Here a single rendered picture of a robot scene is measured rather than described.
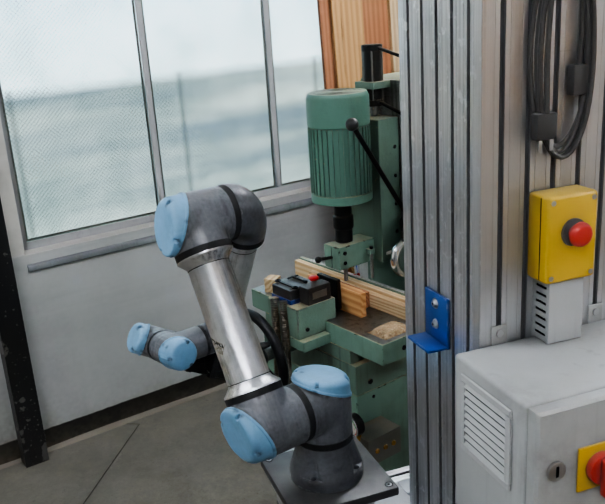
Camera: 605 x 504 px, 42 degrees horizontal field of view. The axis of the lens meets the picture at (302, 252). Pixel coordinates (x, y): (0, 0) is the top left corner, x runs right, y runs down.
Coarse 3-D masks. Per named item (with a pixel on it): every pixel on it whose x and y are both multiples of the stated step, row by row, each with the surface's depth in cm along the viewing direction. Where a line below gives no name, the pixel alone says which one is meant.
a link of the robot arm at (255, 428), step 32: (192, 192) 154; (224, 192) 155; (160, 224) 153; (192, 224) 149; (224, 224) 153; (192, 256) 149; (224, 256) 152; (224, 288) 150; (224, 320) 149; (224, 352) 149; (256, 352) 150; (256, 384) 147; (224, 416) 148; (256, 416) 145; (288, 416) 147; (256, 448) 143; (288, 448) 149
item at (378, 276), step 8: (368, 264) 252; (376, 264) 249; (384, 264) 246; (368, 272) 253; (376, 272) 250; (384, 272) 247; (392, 272) 244; (376, 280) 251; (384, 280) 248; (392, 280) 245; (400, 280) 242; (400, 288) 243
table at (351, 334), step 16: (256, 288) 246; (256, 304) 246; (336, 320) 218; (352, 320) 217; (368, 320) 217; (384, 320) 216; (400, 320) 215; (320, 336) 216; (336, 336) 216; (352, 336) 210; (368, 336) 206; (400, 336) 205; (304, 352) 213; (368, 352) 206; (384, 352) 202; (400, 352) 205
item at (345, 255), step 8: (360, 240) 230; (368, 240) 231; (328, 248) 229; (336, 248) 226; (344, 248) 226; (352, 248) 228; (360, 248) 230; (336, 256) 226; (344, 256) 226; (352, 256) 228; (360, 256) 230; (368, 256) 232; (328, 264) 230; (336, 264) 227; (344, 264) 227; (352, 264) 229
